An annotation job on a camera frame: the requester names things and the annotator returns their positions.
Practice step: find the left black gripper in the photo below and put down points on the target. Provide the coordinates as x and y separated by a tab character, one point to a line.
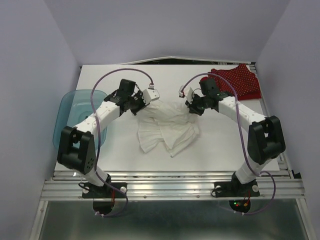
139	94

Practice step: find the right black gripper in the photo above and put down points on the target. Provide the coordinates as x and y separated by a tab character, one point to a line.
192	107

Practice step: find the white ruffled skirt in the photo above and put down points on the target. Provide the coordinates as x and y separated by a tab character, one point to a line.
169	123

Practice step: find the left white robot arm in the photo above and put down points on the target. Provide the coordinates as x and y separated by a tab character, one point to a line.
77	145

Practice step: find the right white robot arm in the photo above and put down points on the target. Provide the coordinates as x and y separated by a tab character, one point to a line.
261	136

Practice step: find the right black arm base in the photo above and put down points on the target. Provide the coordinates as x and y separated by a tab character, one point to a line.
239	195

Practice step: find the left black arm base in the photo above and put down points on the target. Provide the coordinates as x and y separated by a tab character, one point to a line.
104	197

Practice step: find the teal plastic bin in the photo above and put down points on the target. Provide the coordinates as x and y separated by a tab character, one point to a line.
75	107

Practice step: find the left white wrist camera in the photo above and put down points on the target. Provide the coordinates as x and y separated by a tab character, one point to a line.
150	95

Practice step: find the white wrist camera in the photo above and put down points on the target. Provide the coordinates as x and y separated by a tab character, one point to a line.
186	92
150	95

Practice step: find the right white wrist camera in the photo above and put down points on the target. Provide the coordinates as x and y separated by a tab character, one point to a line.
186	92

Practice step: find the aluminium rail frame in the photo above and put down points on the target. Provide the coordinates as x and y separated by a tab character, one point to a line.
166	186

